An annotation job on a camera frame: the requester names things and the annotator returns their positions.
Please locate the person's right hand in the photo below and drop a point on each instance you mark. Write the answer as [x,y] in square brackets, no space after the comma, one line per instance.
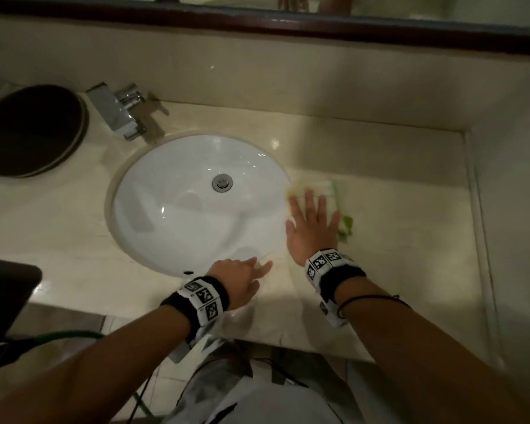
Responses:
[311,238]

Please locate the person's left hand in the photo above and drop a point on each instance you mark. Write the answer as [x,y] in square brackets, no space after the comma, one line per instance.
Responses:
[236,282]

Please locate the white green-edged cleaning cloth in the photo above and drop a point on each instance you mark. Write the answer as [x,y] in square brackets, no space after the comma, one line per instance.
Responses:
[318,186]

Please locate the person's right forearm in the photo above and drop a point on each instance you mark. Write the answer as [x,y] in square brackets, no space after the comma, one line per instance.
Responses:
[433,357]

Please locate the person's left forearm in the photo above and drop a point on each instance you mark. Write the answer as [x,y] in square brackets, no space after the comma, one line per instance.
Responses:
[84,375]

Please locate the white oval sink basin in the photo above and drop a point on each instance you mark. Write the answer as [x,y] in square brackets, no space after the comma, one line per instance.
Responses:
[181,225]

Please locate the chrome sink drain stopper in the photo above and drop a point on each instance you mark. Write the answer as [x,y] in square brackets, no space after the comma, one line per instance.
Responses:
[222,183]

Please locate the person's grey trousers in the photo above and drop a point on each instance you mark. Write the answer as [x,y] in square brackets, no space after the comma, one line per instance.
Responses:
[256,397]

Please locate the black right wristband with markers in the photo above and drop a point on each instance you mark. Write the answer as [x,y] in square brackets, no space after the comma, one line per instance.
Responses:
[340,278]

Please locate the black wristband with markers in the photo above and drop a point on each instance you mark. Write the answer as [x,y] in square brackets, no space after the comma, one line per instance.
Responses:
[190,304]
[340,278]

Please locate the black left wristband with markers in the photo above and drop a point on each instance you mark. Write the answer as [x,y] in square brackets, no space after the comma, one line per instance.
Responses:
[190,304]

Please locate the chrome faucet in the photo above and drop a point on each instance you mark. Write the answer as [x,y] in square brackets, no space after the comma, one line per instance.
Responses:
[115,112]

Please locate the dark wooden framed mirror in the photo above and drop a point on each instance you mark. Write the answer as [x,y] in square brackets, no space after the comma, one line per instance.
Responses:
[291,24]

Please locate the dark round tray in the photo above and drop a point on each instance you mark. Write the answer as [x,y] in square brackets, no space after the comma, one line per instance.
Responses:
[31,128]

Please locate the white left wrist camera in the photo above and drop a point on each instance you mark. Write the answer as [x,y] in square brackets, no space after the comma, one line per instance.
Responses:
[203,344]

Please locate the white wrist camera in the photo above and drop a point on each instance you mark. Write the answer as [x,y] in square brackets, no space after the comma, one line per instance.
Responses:
[203,344]
[333,315]

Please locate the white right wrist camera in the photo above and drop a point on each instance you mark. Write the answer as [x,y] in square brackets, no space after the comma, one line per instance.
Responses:
[333,315]

